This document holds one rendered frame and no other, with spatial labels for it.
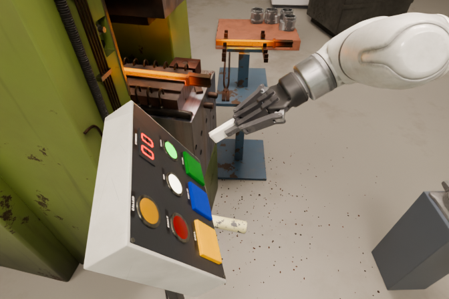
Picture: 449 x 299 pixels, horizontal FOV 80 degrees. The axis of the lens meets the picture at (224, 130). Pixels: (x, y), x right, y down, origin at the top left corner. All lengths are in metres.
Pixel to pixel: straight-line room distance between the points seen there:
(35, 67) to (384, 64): 0.65
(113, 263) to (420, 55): 0.50
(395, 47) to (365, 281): 1.50
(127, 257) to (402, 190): 2.02
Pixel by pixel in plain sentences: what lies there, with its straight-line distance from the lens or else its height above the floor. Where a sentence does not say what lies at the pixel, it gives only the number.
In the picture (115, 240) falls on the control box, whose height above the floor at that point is 1.19.
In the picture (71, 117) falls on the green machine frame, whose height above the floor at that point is 1.13.
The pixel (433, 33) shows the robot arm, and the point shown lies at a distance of 0.44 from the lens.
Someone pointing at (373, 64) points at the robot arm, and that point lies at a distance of 0.45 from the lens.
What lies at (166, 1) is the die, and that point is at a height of 1.31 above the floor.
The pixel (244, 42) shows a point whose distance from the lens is 1.49.
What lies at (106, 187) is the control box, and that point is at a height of 1.18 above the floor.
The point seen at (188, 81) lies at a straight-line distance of 1.05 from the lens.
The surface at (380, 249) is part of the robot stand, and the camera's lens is 1.79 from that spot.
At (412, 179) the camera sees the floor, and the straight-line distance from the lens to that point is 2.37.
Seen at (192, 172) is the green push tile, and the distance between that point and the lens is 0.67.
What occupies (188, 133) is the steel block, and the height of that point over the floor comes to 0.85.
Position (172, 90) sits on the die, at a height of 0.99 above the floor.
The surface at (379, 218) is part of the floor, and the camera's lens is 2.03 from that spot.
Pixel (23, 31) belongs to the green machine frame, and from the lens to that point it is 0.67.
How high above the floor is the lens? 1.55
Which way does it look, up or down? 42 degrees down
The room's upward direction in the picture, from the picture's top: straight up
